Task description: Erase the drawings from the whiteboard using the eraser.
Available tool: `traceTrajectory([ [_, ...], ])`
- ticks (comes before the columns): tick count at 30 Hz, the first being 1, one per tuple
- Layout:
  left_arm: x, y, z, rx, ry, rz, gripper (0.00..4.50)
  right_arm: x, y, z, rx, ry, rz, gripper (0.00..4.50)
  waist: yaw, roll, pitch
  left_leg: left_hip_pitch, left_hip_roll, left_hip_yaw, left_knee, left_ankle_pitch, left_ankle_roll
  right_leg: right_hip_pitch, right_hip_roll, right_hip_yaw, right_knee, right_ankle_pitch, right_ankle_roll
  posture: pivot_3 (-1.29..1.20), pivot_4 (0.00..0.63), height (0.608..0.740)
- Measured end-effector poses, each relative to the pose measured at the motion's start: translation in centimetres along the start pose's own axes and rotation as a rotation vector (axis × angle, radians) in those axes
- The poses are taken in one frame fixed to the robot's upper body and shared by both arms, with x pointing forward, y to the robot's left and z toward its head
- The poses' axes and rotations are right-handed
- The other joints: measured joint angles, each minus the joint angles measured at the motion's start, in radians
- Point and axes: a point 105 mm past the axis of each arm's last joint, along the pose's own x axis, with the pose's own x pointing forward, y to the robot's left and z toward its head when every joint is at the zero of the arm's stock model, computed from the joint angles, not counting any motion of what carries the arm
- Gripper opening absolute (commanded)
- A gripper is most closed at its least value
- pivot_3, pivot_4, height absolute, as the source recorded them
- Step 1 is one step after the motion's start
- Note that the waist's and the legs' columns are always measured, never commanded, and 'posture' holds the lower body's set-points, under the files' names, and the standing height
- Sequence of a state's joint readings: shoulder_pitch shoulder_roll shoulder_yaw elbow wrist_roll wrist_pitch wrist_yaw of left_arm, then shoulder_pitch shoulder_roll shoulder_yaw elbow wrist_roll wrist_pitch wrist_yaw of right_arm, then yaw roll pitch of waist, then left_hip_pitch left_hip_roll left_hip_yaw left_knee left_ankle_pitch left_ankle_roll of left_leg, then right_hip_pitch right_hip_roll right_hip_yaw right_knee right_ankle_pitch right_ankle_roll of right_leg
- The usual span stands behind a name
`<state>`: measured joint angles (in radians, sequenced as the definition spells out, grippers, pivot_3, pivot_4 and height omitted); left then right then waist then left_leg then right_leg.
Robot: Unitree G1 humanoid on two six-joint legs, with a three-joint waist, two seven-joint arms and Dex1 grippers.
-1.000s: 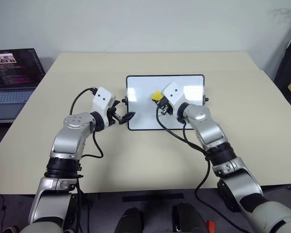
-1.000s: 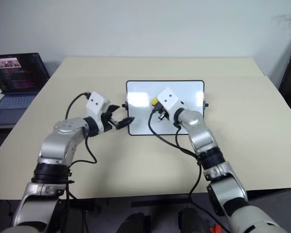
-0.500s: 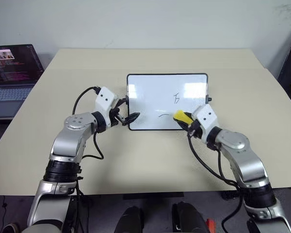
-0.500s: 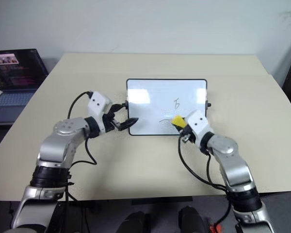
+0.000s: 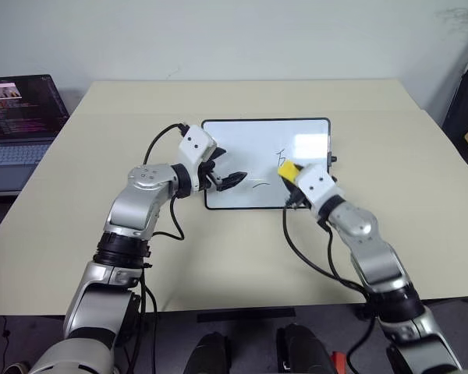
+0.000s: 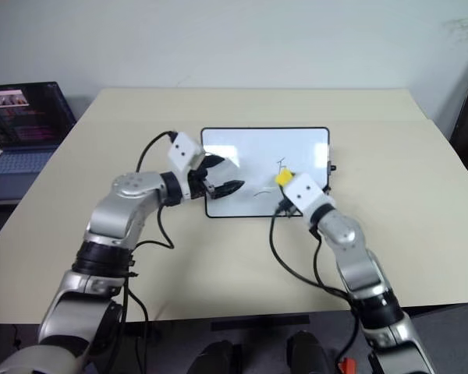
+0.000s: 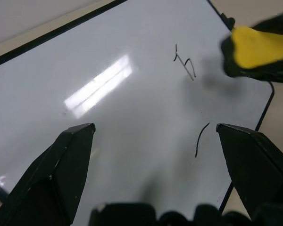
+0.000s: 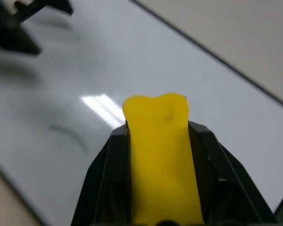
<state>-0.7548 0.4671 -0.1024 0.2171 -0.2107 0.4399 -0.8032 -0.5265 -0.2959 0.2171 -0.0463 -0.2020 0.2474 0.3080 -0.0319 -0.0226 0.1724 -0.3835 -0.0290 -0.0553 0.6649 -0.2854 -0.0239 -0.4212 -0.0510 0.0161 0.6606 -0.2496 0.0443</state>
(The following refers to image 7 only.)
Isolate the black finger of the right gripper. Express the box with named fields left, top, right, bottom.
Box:
left=246, top=60, right=283, bottom=84
left=251, top=9, right=283, bottom=36

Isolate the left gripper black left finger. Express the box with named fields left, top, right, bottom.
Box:
left=0, top=122, right=96, bottom=226

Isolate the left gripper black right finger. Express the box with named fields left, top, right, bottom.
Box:
left=216, top=123, right=283, bottom=220

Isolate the yellow eraser with black felt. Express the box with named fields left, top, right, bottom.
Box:
left=220, top=24, right=283, bottom=81

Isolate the white whiteboard with black frame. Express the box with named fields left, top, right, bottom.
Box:
left=0, top=0, right=275, bottom=214

